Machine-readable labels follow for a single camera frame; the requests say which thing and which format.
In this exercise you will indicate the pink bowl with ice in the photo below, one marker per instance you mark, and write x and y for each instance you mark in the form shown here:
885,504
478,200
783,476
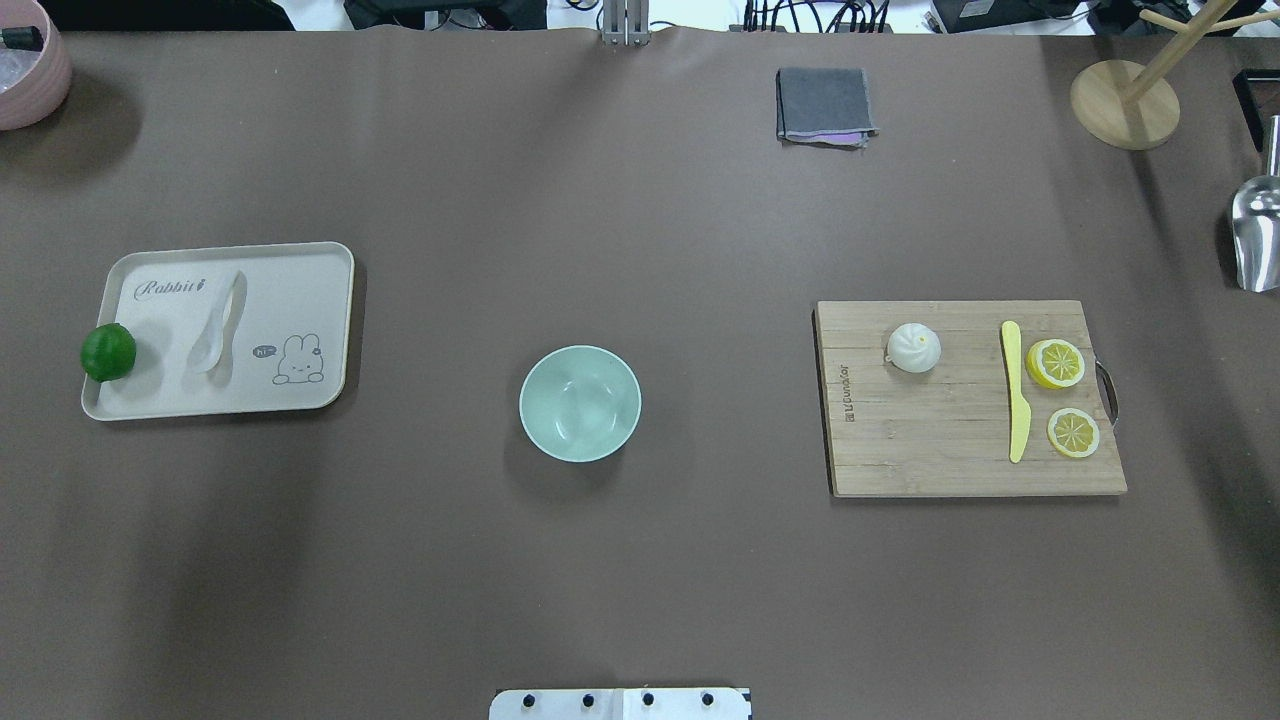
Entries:
35,83

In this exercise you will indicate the white steamed bun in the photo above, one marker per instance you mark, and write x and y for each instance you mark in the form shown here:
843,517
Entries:
913,348

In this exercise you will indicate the yellow plastic knife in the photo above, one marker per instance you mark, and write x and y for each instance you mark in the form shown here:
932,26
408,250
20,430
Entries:
1010,336

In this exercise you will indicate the green lime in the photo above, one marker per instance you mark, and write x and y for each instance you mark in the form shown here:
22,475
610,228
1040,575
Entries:
108,353

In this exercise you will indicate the upper lemon half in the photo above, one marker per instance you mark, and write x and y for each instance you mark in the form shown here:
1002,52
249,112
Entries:
1055,364

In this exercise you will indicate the wooden mug tree stand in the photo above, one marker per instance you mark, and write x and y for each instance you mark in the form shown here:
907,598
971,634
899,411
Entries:
1131,106

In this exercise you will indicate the folded grey cloth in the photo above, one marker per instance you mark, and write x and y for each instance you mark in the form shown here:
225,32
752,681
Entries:
824,106

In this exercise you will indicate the black tray with glasses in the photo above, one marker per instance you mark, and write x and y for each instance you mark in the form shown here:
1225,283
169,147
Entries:
1257,91

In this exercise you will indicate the metal tube in bowl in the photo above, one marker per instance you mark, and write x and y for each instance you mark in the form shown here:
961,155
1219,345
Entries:
23,38

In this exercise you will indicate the beige rabbit tray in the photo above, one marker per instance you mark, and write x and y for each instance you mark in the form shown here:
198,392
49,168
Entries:
288,353

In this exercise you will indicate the metal scoop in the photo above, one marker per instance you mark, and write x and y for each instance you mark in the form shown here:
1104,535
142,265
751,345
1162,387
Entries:
1255,222

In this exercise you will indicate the white ceramic spoon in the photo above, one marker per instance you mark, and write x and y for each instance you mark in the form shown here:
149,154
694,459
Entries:
222,321

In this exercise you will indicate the lower lemon slice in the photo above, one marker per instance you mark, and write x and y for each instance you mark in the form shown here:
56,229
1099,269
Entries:
1073,432

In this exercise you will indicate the light green bowl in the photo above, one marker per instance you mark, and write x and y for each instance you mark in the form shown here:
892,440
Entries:
580,403

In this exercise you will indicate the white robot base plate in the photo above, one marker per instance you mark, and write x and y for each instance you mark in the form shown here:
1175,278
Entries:
623,703

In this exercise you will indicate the aluminium frame post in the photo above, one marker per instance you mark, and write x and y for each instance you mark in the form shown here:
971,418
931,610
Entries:
625,22

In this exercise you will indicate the bamboo cutting board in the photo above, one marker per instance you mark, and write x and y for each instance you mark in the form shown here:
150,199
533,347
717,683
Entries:
945,433

